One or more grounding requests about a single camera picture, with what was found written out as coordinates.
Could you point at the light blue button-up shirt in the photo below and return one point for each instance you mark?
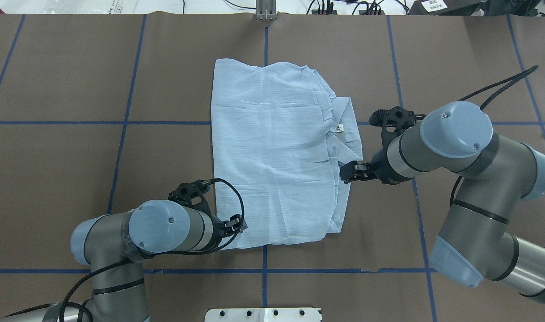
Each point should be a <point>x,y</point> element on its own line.
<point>280,135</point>

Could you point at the white pedestal base plate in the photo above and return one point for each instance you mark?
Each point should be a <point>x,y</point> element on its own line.
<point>287,314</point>

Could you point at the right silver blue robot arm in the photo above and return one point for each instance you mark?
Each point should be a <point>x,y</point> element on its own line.
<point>496,174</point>

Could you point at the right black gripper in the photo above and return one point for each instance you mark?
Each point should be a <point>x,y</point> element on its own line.
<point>378,166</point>

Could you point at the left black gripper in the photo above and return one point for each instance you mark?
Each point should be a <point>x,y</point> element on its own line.
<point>217,222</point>

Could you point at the wrist black camera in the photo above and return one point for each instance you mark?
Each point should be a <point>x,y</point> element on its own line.
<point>393,122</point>
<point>191,195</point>

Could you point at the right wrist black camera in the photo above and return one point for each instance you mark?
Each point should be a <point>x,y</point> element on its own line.
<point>393,122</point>

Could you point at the aluminium frame post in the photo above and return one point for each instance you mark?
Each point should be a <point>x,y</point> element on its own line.
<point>265,10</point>

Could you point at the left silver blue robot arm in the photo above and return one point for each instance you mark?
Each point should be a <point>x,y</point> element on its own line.
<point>115,246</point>

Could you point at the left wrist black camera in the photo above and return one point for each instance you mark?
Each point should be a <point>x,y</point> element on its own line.
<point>191,195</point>

